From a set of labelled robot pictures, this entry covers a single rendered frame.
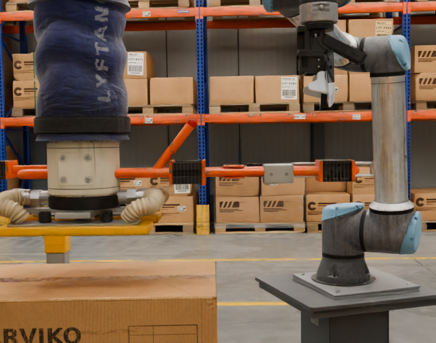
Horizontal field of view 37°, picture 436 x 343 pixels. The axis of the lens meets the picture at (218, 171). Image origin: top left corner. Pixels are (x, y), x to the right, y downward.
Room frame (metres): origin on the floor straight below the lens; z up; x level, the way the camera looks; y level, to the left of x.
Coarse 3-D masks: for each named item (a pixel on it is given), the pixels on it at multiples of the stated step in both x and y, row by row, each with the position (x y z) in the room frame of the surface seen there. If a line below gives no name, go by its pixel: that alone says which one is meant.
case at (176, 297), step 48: (0, 288) 1.47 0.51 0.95; (48, 288) 1.46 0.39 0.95; (96, 288) 1.46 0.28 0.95; (144, 288) 1.45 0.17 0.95; (192, 288) 1.44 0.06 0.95; (0, 336) 1.36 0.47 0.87; (48, 336) 1.36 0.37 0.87; (96, 336) 1.36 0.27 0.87; (144, 336) 1.36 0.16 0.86; (192, 336) 1.36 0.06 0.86
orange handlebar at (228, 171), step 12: (12, 168) 1.80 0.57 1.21; (24, 168) 1.80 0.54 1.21; (36, 168) 1.80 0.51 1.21; (120, 168) 1.56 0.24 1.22; (132, 168) 1.56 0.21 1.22; (144, 168) 1.56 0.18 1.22; (168, 168) 1.52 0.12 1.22; (216, 168) 1.51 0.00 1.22; (228, 168) 1.51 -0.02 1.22; (240, 168) 1.51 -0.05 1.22; (252, 168) 1.51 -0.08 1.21; (300, 168) 1.51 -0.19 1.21; (312, 168) 1.51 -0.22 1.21
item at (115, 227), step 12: (48, 216) 1.44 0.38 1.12; (108, 216) 1.44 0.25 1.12; (0, 228) 1.40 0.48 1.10; (12, 228) 1.40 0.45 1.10; (24, 228) 1.40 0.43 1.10; (36, 228) 1.40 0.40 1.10; (48, 228) 1.40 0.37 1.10; (60, 228) 1.40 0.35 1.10; (72, 228) 1.40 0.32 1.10; (84, 228) 1.40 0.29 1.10; (96, 228) 1.40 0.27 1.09; (108, 228) 1.40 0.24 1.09; (120, 228) 1.40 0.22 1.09; (132, 228) 1.40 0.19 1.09; (144, 228) 1.40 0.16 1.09
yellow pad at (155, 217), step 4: (124, 204) 1.63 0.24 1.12; (116, 212) 1.63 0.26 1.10; (120, 212) 1.62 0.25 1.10; (156, 212) 1.66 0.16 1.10; (160, 212) 1.67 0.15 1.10; (32, 216) 1.60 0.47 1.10; (36, 216) 1.60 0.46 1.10; (52, 216) 1.60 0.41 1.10; (96, 216) 1.59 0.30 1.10; (116, 216) 1.59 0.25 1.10; (120, 216) 1.59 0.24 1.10; (144, 216) 1.59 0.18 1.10; (148, 216) 1.59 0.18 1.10; (152, 216) 1.59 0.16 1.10; (156, 216) 1.59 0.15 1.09; (160, 216) 1.65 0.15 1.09; (144, 220) 1.59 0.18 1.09; (148, 220) 1.59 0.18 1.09; (152, 220) 1.59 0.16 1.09; (156, 220) 1.59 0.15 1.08
